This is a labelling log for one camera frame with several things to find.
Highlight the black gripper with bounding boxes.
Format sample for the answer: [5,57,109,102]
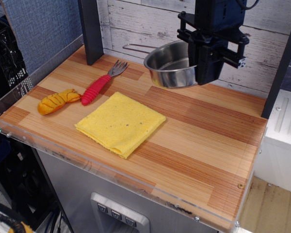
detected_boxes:
[178,0,250,85]

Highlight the stainless steel pot with handle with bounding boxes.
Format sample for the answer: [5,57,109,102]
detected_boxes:
[122,40,199,89]

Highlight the yellow folded napkin cloth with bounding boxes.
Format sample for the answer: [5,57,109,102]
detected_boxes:
[75,92,166,159]

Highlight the clear acrylic table guard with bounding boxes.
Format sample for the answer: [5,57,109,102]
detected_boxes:
[0,48,267,233]

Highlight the white ribbed appliance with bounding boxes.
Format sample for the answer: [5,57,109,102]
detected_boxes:
[254,90,291,191]

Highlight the silver button panel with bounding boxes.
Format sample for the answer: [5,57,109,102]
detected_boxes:
[90,192,150,233]

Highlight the stainless steel cabinet front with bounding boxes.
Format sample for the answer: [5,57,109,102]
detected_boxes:
[37,150,216,233]

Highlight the orange plush toy bottom corner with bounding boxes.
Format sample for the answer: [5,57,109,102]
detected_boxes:
[9,221,34,233]

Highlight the dark grey right post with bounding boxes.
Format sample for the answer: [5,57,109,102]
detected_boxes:
[261,33,291,119]

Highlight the dark grey post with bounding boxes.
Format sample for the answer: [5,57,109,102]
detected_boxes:
[261,33,291,119]
[78,0,104,66]

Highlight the red handled metal fork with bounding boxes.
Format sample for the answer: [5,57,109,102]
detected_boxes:
[81,60,128,106]

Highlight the dark grey left post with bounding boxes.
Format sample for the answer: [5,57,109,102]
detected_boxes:
[78,0,104,66]

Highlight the black crate with cables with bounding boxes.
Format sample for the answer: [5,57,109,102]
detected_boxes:
[0,17,28,97]

